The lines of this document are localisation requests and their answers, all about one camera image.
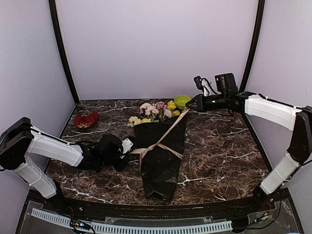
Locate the black wrapping paper sheet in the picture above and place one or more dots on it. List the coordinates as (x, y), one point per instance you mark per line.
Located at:
(160, 168)

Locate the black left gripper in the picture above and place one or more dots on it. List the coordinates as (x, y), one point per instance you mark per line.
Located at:
(120, 166)

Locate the beige ribbon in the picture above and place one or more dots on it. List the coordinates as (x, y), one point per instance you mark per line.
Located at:
(143, 151)

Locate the circuit board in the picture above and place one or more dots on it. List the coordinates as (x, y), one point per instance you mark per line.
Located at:
(261, 218)
(78, 225)

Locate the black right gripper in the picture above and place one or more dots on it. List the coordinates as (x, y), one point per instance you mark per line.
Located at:
(200, 104)

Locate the green bowl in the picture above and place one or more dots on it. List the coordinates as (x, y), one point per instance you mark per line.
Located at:
(181, 100)

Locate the pink fake flower stem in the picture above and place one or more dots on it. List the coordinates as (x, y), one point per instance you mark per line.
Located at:
(164, 113)
(149, 110)

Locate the red decorated plate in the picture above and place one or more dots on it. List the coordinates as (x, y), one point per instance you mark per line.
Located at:
(86, 119)

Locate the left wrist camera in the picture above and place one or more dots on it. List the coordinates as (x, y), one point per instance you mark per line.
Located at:
(127, 145)

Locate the black frame post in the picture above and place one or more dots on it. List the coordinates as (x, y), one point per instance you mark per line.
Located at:
(61, 50)
(253, 46)

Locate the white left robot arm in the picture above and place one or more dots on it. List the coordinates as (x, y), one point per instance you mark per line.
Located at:
(22, 139)

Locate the yellow fake flower stem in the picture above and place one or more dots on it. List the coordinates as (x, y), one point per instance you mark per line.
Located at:
(171, 106)

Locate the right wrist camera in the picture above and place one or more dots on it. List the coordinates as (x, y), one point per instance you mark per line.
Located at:
(203, 85)

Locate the black front rail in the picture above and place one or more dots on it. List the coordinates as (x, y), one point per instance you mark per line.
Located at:
(96, 210)

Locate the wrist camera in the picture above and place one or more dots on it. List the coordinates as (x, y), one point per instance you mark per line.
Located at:
(203, 85)
(127, 145)

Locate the left circuit board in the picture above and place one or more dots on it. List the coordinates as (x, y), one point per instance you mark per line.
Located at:
(78, 225)

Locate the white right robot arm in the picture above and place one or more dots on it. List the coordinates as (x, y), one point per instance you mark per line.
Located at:
(282, 128)

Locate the white cable duct strip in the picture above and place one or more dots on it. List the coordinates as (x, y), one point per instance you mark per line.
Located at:
(138, 226)

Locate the black frame post right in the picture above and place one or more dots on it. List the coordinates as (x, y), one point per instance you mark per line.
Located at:
(253, 46)

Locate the black frame post left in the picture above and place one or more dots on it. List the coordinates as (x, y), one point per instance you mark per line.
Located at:
(61, 50)

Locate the right circuit board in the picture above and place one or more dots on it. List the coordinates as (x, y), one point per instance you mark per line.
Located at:
(261, 218)

